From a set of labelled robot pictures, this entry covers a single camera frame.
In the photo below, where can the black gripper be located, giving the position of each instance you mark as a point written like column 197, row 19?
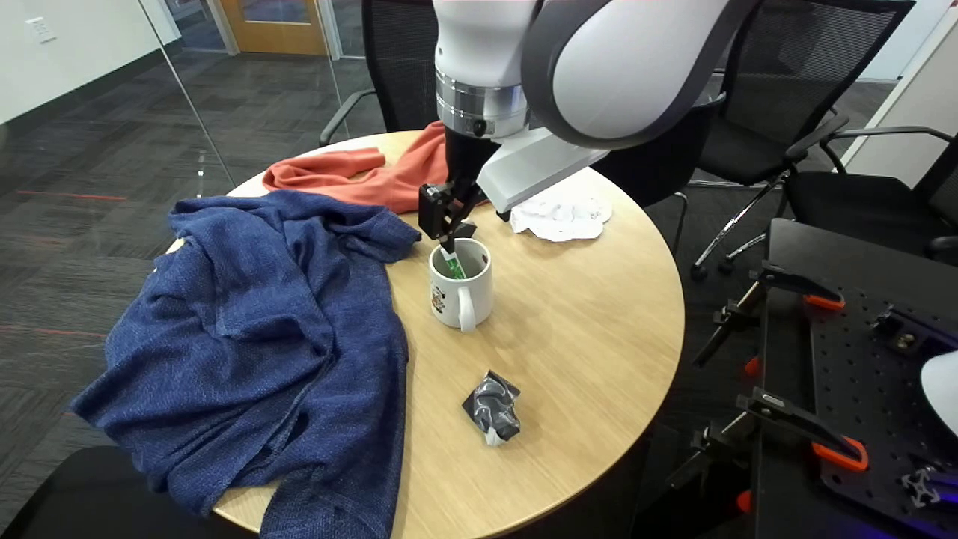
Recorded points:
column 469, row 167

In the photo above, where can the green marker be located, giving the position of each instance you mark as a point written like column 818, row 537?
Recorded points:
column 457, row 267

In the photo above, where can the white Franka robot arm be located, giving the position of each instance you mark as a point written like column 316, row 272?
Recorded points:
column 619, row 60

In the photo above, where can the white mug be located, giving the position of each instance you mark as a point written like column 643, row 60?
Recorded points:
column 462, row 296

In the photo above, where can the orange sweater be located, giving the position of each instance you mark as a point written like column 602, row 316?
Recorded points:
column 370, row 174

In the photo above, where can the white paper doily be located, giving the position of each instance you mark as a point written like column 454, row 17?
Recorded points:
column 563, row 213

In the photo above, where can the black crumpled binder clip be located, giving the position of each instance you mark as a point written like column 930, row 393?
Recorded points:
column 493, row 409

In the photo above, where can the blue sweater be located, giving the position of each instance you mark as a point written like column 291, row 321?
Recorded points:
column 258, row 349

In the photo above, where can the wooden door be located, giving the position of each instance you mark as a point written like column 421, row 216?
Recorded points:
column 271, row 26

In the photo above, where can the black clamp orange trigger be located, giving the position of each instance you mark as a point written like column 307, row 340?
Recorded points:
column 788, row 290
column 798, row 424

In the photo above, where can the black robot cart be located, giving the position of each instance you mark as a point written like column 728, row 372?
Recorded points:
column 798, row 251

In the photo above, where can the black office chair with armrests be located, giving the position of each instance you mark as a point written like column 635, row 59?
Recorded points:
column 869, row 200
column 788, row 99

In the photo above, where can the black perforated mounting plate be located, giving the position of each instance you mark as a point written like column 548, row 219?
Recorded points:
column 869, row 390

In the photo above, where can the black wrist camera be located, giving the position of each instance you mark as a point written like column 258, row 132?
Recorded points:
column 433, row 212

